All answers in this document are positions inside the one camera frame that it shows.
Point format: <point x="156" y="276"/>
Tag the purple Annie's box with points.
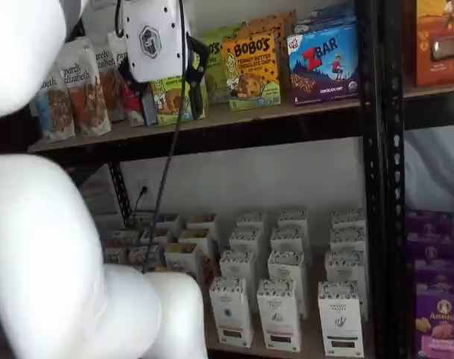
<point x="440" y="273"/>
<point x="430" y="247"/>
<point x="440" y="325"/>
<point x="428" y="222"/>

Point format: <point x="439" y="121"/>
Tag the white cloth sheet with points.
<point x="432" y="168"/>

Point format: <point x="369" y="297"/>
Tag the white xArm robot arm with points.
<point x="43" y="243"/>

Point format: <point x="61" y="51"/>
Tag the blue Z Bar box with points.
<point x="324" y="67"/>
<point x="324" y="22"/>
<point x="331" y="10"/>

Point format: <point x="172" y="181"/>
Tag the white box green strip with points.
<point x="340" y="321"/>

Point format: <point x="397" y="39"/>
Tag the white box yellow strip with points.
<point x="230" y="318"/>

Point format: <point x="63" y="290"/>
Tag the granola bag orange label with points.
<point x="111" y="89"/>
<point x="88" y="104"/>

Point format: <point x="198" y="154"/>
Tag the orange Bobo's peanut butter box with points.
<point x="286" y="16"/>
<point x="249" y="75"/>
<point x="264" y="27"/>

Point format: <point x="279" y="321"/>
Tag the granola bag blue label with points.
<point x="58" y="112"/>

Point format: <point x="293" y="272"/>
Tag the white box pink strip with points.
<point x="279" y="318"/>

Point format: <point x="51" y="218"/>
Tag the large orange snack box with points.
<point x="436" y="67"/>

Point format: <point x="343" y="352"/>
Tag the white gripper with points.
<point x="152" y="37"/>

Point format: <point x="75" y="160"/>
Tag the granola bag red label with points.
<point x="116" y="48"/>

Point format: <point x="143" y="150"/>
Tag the black metal shelving rack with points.
<point x="370" y="187"/>
<point x="396" y="224"/>

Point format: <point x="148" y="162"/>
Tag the dark furniture piece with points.
<point x="6" y="138"/>

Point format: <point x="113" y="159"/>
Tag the tall white patterned-top box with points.
<point x="344" y="265"/>
<point x="245" y="237"/>
<point x="286" y="263"/>
<point x="251" y="220"/>
<point x="348" y="239"/>
<point x="348" y="217"/>
<point x="288" y="237"/>
<point x="292" y="217"/>
<point x="236" y="265"/>

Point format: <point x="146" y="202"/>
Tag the green Bobo's apple pie box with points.
<point x="170" y="106"/>
<point x="226" y="31"/>
<point x="217" y="75"/>

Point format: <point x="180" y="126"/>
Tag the small white snack box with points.
<point x="164" y="235"/>
<point x="202" y="220"/>
<point x="137" y="255"/>
<point x="168" y="220"/>
<point x="181" y="258"/>
<point x="116" y="255"/>
<point x="125" y="237"/>
<point x="194" y="237"/>

